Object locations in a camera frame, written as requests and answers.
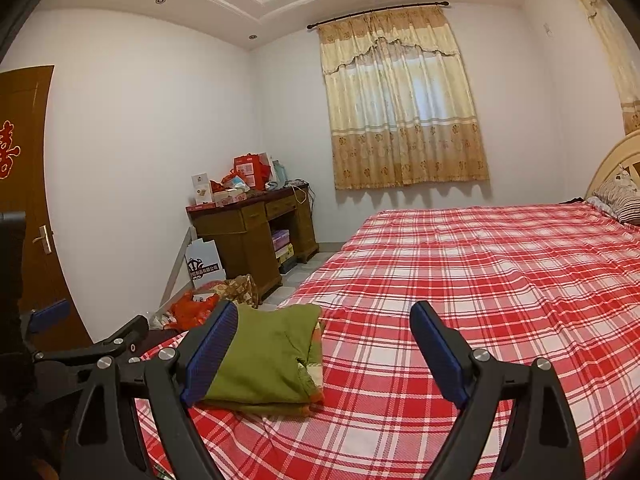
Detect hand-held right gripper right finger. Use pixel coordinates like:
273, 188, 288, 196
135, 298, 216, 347
409, 301, 587, 480

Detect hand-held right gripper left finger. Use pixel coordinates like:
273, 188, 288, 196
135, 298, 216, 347
60, 300, 240, 480

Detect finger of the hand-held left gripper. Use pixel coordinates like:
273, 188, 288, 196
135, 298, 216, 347
32, 314, 151, 387
20, 297, 71, 336

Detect striped green orange knit sweater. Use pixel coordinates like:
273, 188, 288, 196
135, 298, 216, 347
197, 304, 326, 417

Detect red plastic bag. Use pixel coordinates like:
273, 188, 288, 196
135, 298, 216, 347
167, 290, 221, 331

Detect white leaning slat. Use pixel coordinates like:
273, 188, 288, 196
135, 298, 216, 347
156, 225, 195, 311

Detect red plaid bed sheet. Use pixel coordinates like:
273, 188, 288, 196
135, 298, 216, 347
135, 202, 640, 480

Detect brown wooden door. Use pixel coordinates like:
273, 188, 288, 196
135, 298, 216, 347
0, 65, 92, 347

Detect red paper door decoration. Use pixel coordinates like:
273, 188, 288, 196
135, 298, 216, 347
0, 120, 21, 181

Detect brown wooden desk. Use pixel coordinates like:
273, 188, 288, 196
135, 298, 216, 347
186, 187, 321, 304

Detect white upright box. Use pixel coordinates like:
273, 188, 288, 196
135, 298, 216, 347
191, 172, 212, 206

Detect pink flat box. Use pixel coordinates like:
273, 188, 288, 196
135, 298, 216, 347
212, 187, 249, 206

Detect red gift bags on desk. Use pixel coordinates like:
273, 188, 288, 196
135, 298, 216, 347
231, 152, 274, 191

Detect floral striped pillow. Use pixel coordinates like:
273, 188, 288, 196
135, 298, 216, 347
585, 165, 640, 234

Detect beige patterned window curtain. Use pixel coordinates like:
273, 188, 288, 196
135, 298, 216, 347
317, 5, 491, 191

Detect cream wooden headboard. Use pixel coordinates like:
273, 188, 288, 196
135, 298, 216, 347
584, 130, 640, 202

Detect long beige patterned curtain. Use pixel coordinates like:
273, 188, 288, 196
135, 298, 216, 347
547, 0, 640, 136

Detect black curtain rod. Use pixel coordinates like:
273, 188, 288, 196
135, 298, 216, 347
306, 2, 449, 31

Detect silver door handle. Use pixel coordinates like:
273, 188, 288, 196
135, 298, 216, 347
32, 225, 55, 256

